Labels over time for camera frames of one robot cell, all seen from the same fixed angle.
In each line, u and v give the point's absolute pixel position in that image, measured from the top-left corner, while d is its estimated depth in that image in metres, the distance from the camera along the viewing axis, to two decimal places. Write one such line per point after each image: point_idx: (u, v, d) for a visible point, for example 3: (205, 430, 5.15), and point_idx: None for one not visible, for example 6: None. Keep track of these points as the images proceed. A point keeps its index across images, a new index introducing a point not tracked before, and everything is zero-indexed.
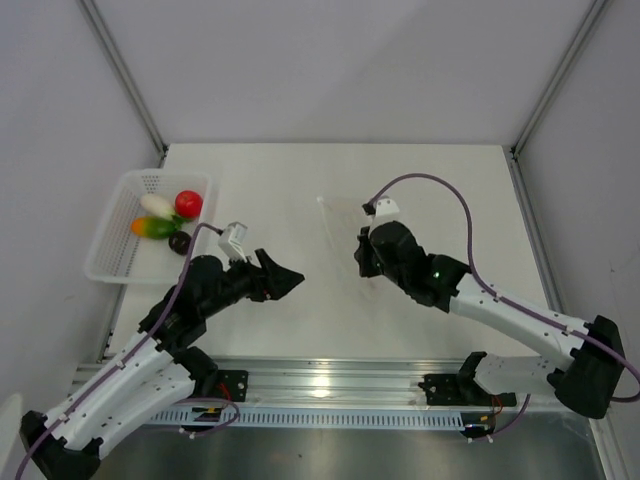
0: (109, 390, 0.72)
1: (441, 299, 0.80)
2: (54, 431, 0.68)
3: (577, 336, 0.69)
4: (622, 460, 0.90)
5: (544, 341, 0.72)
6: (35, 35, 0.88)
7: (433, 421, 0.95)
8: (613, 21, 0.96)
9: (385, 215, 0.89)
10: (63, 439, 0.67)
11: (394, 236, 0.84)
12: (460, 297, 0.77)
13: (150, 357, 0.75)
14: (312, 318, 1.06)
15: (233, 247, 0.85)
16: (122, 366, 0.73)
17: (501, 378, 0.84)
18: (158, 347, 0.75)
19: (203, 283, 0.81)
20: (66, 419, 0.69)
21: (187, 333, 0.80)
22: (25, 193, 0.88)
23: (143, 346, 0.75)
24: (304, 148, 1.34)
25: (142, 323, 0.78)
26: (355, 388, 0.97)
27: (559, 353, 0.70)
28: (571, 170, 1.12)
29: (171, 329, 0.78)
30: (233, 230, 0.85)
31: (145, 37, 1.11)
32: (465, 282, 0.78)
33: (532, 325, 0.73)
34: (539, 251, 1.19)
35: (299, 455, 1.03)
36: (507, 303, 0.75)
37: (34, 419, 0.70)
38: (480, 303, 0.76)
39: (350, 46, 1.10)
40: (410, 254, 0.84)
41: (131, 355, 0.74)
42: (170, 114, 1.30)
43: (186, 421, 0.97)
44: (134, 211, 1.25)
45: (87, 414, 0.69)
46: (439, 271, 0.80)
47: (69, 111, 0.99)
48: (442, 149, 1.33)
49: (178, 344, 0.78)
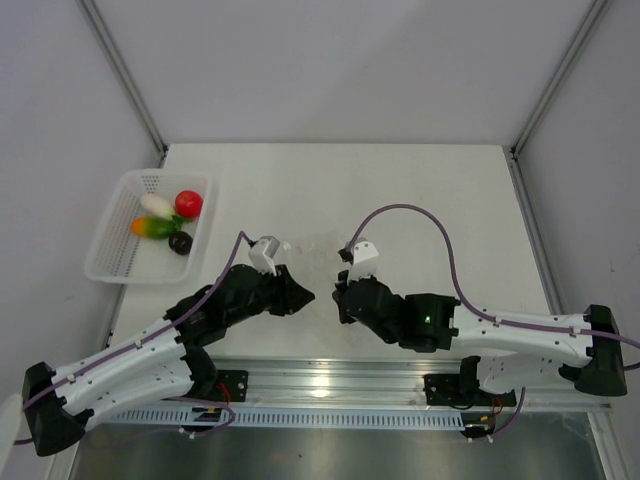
0: (120, 367, 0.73)
1: (441, 342, 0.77)
2: (58, 389, 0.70)
3: (586, 335, 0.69)
4: (622, 460, 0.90)
5: (556, 349, 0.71)
6: (36, 35, 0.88)
7: (434, 422, 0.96)
8: (612, 21, 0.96)
9: (364, 260, 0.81)
10: (63, 399, 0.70)
11: (370, 298, 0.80)
12: (461, 336, 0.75)
13: (167, 345, 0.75)
14: (313, 317, 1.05)
15: (266, 259, 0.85)
16: (139, 346, 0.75)
17: (505, 379, 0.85)
18: (176, 338, 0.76)
19: (237, 289, 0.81)
20: (72, 380, 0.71)
21: (206, 334, 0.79)
22: (26, 193, 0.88)
23: (162, 333, 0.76)
24: (304, 149, 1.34)
25: (169, 310, 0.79)
26: (355, 388, 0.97)
27: (575, 357, 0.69)
28: (571, 170, 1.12)
29: (193, 325, 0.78)
30: (267, 243, 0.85)
31: (145, 38, 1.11)
32: (458, 316, 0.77)
33: (539, 335, 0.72)
34: (539, 251, 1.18)
35: (299, 455, 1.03)
36: (508, 325, 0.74)
37: (44, 371, 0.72)
38: (482, 335, 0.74)
39: (350, 47, 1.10)
40: (389, 306, 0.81)
41: (149, 339, 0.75)
42: (170, 114, 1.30)
43: (186, 421, 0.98)
44: (134, 210, 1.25)
45: (92, 383, 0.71)
46: (429, 315, 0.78)
47: (69, 111, 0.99)
48: (441, 149, 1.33)
49: (195, 342, 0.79)
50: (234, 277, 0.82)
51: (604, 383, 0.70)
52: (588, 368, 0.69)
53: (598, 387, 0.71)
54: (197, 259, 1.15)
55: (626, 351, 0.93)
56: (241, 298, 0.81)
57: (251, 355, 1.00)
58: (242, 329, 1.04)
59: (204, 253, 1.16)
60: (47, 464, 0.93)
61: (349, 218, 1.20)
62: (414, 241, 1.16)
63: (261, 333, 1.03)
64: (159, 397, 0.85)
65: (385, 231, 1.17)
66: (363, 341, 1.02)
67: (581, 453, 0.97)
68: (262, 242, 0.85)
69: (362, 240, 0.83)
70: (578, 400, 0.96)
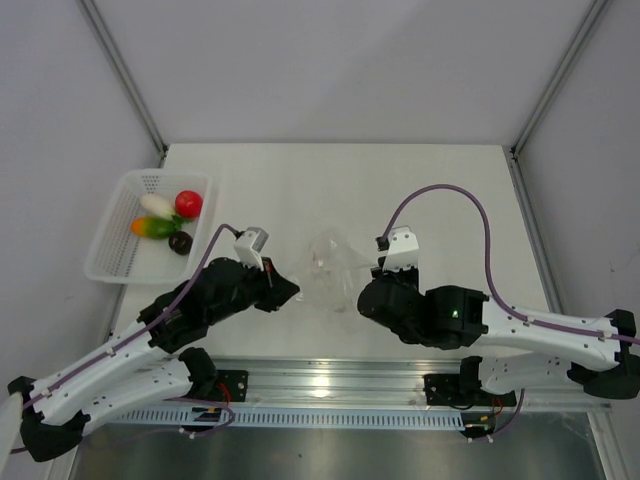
0: (93, 377, 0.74)
1: (466, 337, 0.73)
2: (36, 404, 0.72)
3: (615, 339, 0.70)
4: (622, 460, 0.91)
5: (585, 353, 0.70)
6: (36, 35, 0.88)
7: (434, 421, 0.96)
8: (612, 21, 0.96)
9: (402, 252, 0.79)
10: (42, 414, 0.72)
11: (383, 297, 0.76)
12: (491, 334, 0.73)
13: (141, 351, 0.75)
14: (313, 318, 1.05)
15: (254, 254, 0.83)
16: (112, 354, 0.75)
17: (508, 382, 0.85)
18: (150, 342, 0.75)
19: (218, 284, 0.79)
20: (48, 395, 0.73)
21: (185, 332, 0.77)
22: (26, 193, 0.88)
23: (136, 339, 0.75)
24: (304, 149, 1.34)
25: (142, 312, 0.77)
26: (355, 388, 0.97)
27: (603, 361, 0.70)
28: (571, 170, 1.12)
29: (170, 325, 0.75)
30: (254, 237, 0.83)
31: (145, 38, 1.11)
32: (489, 312, 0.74)
33: (567, 338, 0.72)
34: (539, 251, 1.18)
35: (299, 455, 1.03)
36: (539, 325, 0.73)
37: (23, 385, 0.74)
38: (512, 333, 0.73)
39: (350, 47, 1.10)
40: (406, 303, 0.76)
41: (122, 345, 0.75)
42: (170, 114, 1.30)
43: (186, 421, 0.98)
44: (134, 210, 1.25)
45: (68, 396, 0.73)
46: (456, 310, 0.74)
47: (69, 111, 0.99)
48: (441, 149, 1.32)
49: (174, 342, 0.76)
50: (213, 273, 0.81)
51: (620, 387, 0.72)
52: (613, 372, 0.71)
53: (611, 391, 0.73)
54: (197, 258, 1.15)
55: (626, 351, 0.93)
56: (222, 293, 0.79)
57: (251, 354, 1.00)
58: (242, 329, 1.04)
59: (203, 253, 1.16)
60: (46, 464, 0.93)
61: (349, 218, 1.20)
62: (415, 240, 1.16)
63: (261, 333, 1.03)
64: (158, 398, 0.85)
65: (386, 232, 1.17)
66: (363, 341, 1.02)
67: (581, 453, 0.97)
68: (249, 235, 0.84)
69: (401, 230, 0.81)
70: (578, 400, 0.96)
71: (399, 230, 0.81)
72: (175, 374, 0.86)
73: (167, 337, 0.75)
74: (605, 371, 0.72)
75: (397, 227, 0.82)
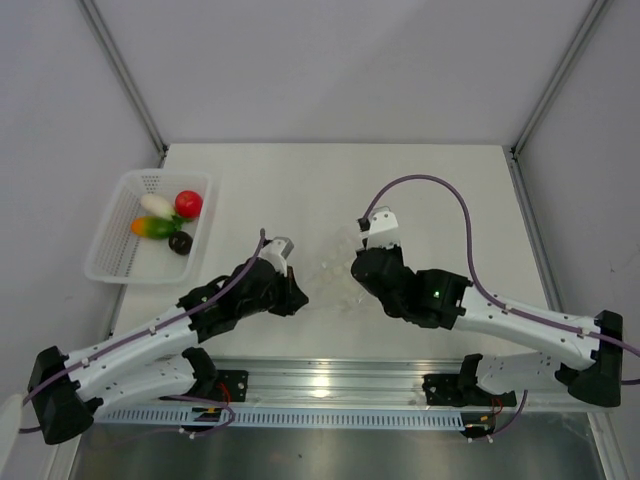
0: (134, 352, 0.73)
1: (445, 317, 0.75)
2: (72, 373, 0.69)
3: (593, 338, 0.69)
4: (622, 461, 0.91)
5: (561, 347, 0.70)
6: (36, 37, 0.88)
7: (434, 421, 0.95)
8: (612, 20, 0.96)
9: (381, 230, 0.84)
10: (77, 382, 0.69)
11: (377, 265, 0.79)
12: (468, 316, 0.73)
13: (181, 333, 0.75)
14: (312, 318, 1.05)
15: (279, 259, 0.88)
16: (152, 333, 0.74)
17: (501, 379, 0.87)
18: (190, 327, 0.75)
19: (255, 281, 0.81)
20: (86, 364, 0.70)
21: (219, 323, 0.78)
22: (25, 193, 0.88)
23: (175, 322, 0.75)
24: (303, 148, 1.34)
25: (182, 298, 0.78)
26: (356, 388, 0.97)
27: (579, 358, 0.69)
28: (571, 169, 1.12)
29: (208, 313, 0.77)
30: (281, 245, 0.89)
31: (144, 39, 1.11)
32: (468, 296, 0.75)
33: (547, 331, 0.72)
34: (539, 251, 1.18)
35: (299, 455, 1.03)
36: (517, 314, 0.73)
37: (56, 355, 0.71)
38: (489, 318, 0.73)
39: (349, 46, 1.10)
40: (397, 276, 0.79)
41: (163, 325, 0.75)
42: (170, 114, 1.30)
43: (186, 421, 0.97)
44: (134, 210, 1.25)
45: (106, 368, 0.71)
46: (439, 289, 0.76)
47: (69, 112, 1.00)
48: (441, 149, 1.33)
49: (207, 330, 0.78)
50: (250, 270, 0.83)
51: (601, 389, 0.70)
52: (590, 370, 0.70)
53: (592, 393, 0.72)
54: (197, 259, 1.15)
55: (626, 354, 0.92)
56: (257, 289, 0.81)
57: (251, 354, 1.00)
58: (243, 330, 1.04)
59: (204, 253, 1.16)
60: (47, 464, 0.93)
61: (349, 218, 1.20)
62: (415, 240, 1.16)
63: (261, 333, 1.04)
64: (159, 393, 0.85)
65: (402, 219, 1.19)
66: (362, 342, 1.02)
67: (580, 452, 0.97)
68: (278, 242, 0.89)
69: (381, 210, 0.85)
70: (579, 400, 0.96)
71: (379, 211, 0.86)
72: (182, 369, 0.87)
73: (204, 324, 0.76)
74: (584, 370, 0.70)
75: (379, 208, 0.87)
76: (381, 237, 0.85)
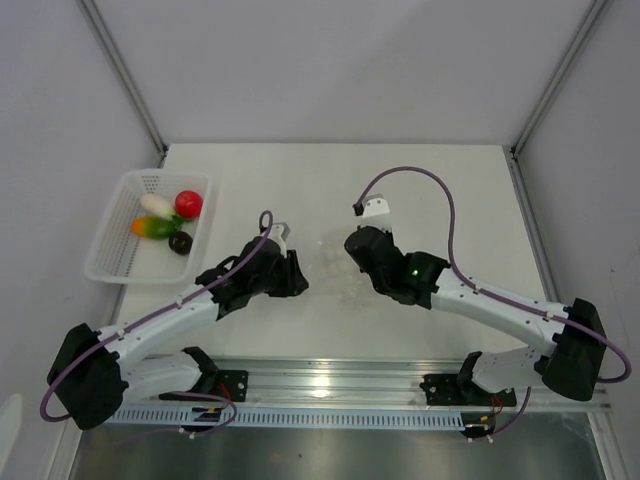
0: (166, 324, 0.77)
1: (423, 295, 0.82)
2: (109, 345, 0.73)
3: (557, 321, 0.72)
4: (622, 461, 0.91)
5: (526, 328, 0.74)
6: (36, 37, 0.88)
7: (433, 421, 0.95)
8: (612, 21, 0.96)
9: (372, 215, 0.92)
10: (116, 353, 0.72)
11: (367, 239, 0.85)
12: (440, 293, 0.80)
13: (205, 305, 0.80)
14: (312, 317, 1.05)
15: (280, 241, 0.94)
16: (180, 306, 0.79)
17: (493, 374, 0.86)
18: (212, 299, 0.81)
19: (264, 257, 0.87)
20: (122, 337, 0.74)
21: (236, 297, 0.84)
22: (25, 193, 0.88)
23: (199, 295, 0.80)
24: (303, 148, 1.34)
25: (199, 276, 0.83)
26: (356, 388, 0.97)
27: (541, 339, 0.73)
28: (571, 169, 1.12)
29: (225, 289, 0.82)
30: (279, 230, 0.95)
31: (144, 38, 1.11)
32: (446, 277, 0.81)
33: (514, 312, 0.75)
34: (539, 251, 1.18)
35: (299, 455, 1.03)
36: (486, 294, 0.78)
37: (88, 332, 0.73)
38: (460, 297, 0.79)
39: (350, 46, 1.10)
40: (386, 255, 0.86)
41: (188, 299, 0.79)
42: (170, 115, 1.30)
43: (186, 421, 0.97)
44: (134, 210, 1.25)
45: (141, 339, 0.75)
46: (417, 268, 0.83)
47: (69, 112, 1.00)
48: (441, 149, 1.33)
49: (226, 305, 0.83)
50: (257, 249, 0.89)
51: (571, 377, 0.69)
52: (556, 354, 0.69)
53: (564, 383, 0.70)
54: (197, 259, 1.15)
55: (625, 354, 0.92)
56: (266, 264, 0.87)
57: (251, 354, 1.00)
58: (243, 329, 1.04)
59: (204, 252, 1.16)
60: (47, 464, 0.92)
61: (349, 218, 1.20)
62: (415, 240, 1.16)
63: (261, 333, 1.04)
64: (170, 385, 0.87)
65: (400, 220, 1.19)
66: (363, 342, 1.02)
67: (580, 452, 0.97)
68: (277, 226, 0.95)
69: (375, 197, 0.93)
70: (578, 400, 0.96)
71: (374, 197, 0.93)
72: (190, 361, 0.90)
73: (224, 299, 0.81)
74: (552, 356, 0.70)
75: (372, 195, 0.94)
76: (373, 221, 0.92)
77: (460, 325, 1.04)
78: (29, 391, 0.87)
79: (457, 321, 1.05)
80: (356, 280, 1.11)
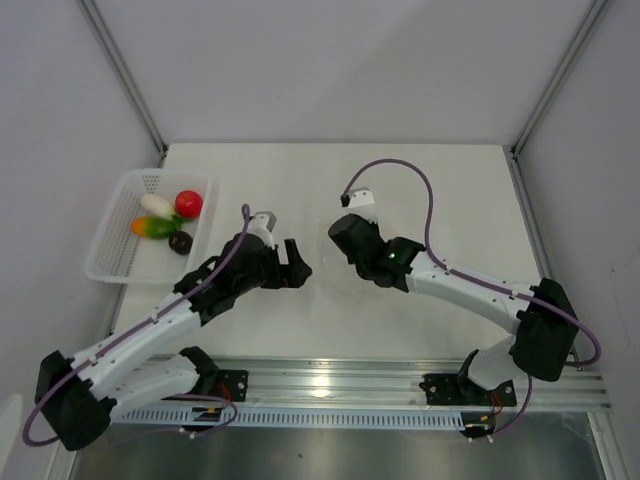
0: (140, 343, 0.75)
1: (399, 278, 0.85)
2: (81, 373, 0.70)
3: (522, 298, 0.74)
4: (622, 461, 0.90)
5: (493, 306, 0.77)
6: (36, 37, 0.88)
7: (433, 421, 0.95)
8: (613, 21, 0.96)
9: (358, 206, 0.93)
10: (89, 381, 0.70)
11: (346, 224, 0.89)
12: (414, 274, 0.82)
13: (183, 316, 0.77)
14: (313, 317, 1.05)
15: (264, 232, 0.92)
16: (155, 320, 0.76)
17: (486, 370, 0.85)
18: (191, 308, 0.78)
19: (244, 256, 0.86)
20: (94, 362, 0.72)
21: (219, 301, 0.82)
22: (25, 193, 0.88)
23: (175, 306, 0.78)
24: (303, 148, 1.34)
25: (178, 285, 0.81)
26: (356, 389, 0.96)
27: (507, 317, 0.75)
28: (571, 169, 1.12)
29: (206, 294, 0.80)
30: (263, 218, 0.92)
31: (144, 38, 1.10)
32: (418, 260, 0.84)
33: (483, 291, 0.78)
34: (539, 252, 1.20)
35: (299, 455, 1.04)
36: (457, 274, 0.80)
37: (61, 359, 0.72)
38: (432, 277, 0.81)
39: (350, 46, 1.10)
40: (364, 239, 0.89)
41: (164, 312, 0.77)
42: (170, 114, 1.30)
43: (186, 421, 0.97)
44: (134, 210, 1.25)
45: (115, 362, 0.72)
46: (394, 250, 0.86)
47: (69, 111, 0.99)
48: (441, 149, 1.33)
49: (209, 311, 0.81)
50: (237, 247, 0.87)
51: (538, 354, 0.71)
52: (520, 331, 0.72)
53: (534, 361, 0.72)
54: (198, 258, 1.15)
55: (624, 353, 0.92)
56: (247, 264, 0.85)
57: (252, 354, 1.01)
58: (244, 329, 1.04)
59: (204, 252, 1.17)
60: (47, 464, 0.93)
61: None
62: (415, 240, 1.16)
63: (261, 333, 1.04)
64: (167, 392, 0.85)
65: (401, 220, 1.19)
66: (365, 342, 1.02)
67: (580, 452, 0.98)
68: (261, 217, 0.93)
69: (361, 189, 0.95)
70: (577, 400, 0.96)
71: (360, 190, 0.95)
72: (185, 366, 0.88)
73: (205, 306, 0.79)
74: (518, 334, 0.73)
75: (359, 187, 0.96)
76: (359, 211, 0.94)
77: (461, 324, 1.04)
78: (29, 391, 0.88)
79: (457, 321, 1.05)
80: (357, 280, 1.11)
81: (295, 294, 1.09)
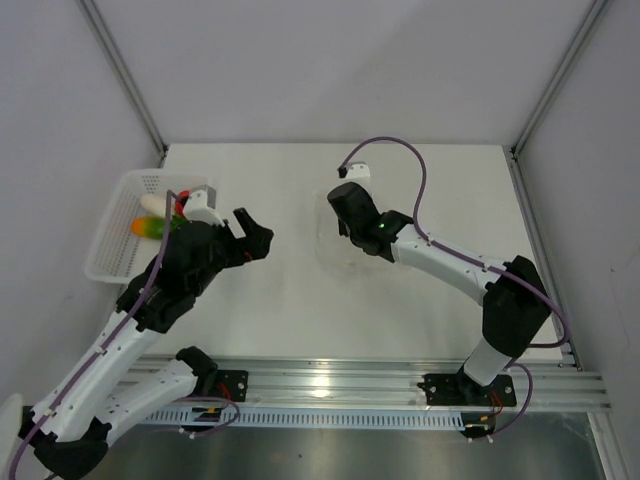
0: (95, 379, 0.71)
1: (386, 247, 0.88)
2: (43, 426, 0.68)
3: (493, 271, 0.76)
4: (624, 465, 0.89)
5: (465, 277, 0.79)
6: (36, 36, 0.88)
7: (434, 421, 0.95)
8: (613, 21, 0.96)
9: (355, 178, 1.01)
10: (53, 433, 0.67)
11: (344, 191, 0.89)
12: (399, 242, 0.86)
13: (132, 338, 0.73)
14: (313, 317, 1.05)
15: (210, 212, 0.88)
16: (103, 352, 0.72)
17: (476, 360, 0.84)
18: (139, 327, 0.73)
19: (192, 249, 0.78)
20: (52, 414, 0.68)
21: (171, 305, 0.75)
22: (24, 193, 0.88)
23: (123, 329, 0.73)
24: (303, 148, 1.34)
25: (120, 301, 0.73)
26: (356, 389, 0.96)
27: (476, 287, 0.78)
28: (571, 169, 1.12)
29: (153, 303, 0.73)
30: (201, 195, 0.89)
31: (144, 38, 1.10)
32: (404, 231, 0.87)
33: (458, 262, 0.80)
34: (539, 253, 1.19)
35: (299, 455, 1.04)
36: (438, 246, 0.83)
37: (24, 413, 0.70)
38: (414, 247, 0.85)
39: (350, 45, 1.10)
40: (360, 207, 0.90)
41: (110, 340, 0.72)
42: (170, 114, 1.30)
43: (186, 421, 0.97)
44: (134, 209, 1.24)
45: (74, 407, 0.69)
46: (383, 222, 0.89)
47: (68, 112, 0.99)
48: (441, 150, 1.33)
49: (163, 318, 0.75)
50: (183, 239, 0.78)
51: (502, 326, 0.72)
52: (487, 303, 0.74)
53: (499, 335, 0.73)
54: None
55: (624, 354, 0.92)
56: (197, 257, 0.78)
57: (251, 355, 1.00)
58: (243, 329, 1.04)
59: None
60: None
61: None
62: None
63: (261, 333, 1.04)
64: (170, 399, 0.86)
65: None
66: (368, 342, 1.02)
67: (580, 453, 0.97)
68: (199, 196, 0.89)
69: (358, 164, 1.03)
70: (578, 401, 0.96)
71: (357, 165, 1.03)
72: (180, 372, 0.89)
73: (155, 317, 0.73)
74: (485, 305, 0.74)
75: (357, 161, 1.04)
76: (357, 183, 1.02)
77: (460, 325, 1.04)
78: (29, 392, 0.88)
79: (457, 322, 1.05)
80: (357, 280, 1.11)
81: (295, 294, 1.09)
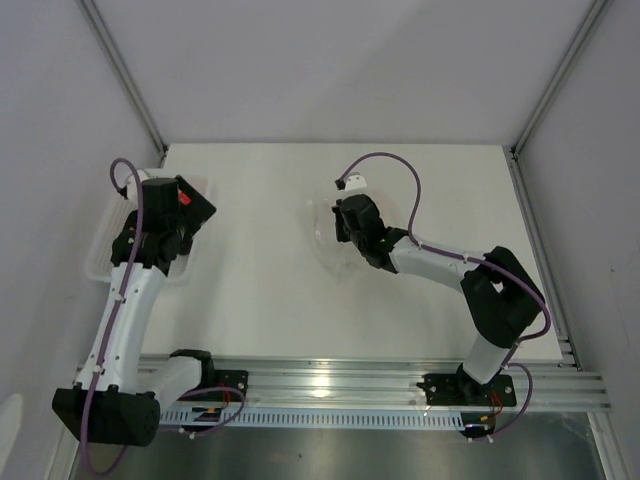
0: (126, 325, 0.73)
1: (389, 261, 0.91)
2: (98, 385, 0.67)
3: (472, 261, 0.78)
4: (622, 460, 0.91)
5: (451, 271, 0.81)
6: (36, 37, 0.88)
7: (433, 421, 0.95)
8: (613, 21, 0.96)
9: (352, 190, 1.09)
10: (113, 385, 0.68)
11: (358, 205, 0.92)
12: (393, 252, 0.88)
13: (146, 277, 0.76)
14: (312, 317, 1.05)
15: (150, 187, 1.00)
16: (123, 298, 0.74)
17: (476, 356, 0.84)
18: (145, 266, 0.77)
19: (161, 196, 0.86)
20: (101, 370, 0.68)
21: (165, 243, 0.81)
22: (24, 193, 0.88)
23: (131, 274, 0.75)
24: (303, 148, 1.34)
25: (115, 259, 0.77)
26: (355, 389, 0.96)
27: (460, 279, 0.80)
28: (571, 169, 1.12)
29: (147, 245, 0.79)
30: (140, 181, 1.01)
31: (144, 38, 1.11)
32: (400, 241, 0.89)
33: (443, 258, 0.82)
34: (539, 254, 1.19)
35: (300, 455, 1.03)
36: (427, 247, 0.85)
37: (66, 392, 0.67)
38: (408, 253, 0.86)
39: (350, 45, 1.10)
40: (370, 221, 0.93)
41: (126, 287, 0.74)
42: (170, 114, 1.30)
43: (186, 421, 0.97)
44: None
45: (120, 356, 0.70)
46: (386, 237, 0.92)
47: (69, 111, 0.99)
48: (441, 149, 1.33)
49: (162, 256, 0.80)
50: (152, 187, 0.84)
51: (489, 315, 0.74)
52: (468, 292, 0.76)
53: (489, 323, 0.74)
54: (198, 259, 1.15)
55: (624, 353, 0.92)
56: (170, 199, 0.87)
57: (251, 354, 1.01)
58: (243, 329, 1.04)
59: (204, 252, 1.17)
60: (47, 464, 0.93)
61: None
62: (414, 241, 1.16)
63: (261, 333, 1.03)
64: (178, 393, 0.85)
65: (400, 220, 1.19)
66: (370, 341, 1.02)
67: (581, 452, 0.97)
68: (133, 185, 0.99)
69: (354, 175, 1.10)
70: (578, 401, 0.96)
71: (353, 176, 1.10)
72: (184, 360, 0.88)
73: (155, 254, 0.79)
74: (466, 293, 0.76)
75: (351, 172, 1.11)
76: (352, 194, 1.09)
77: (461, 325, 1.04)
78: (30, 392, 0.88)
79: (458, 321, 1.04)
80: (356, 279, 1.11)
81: (294, 294, 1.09)
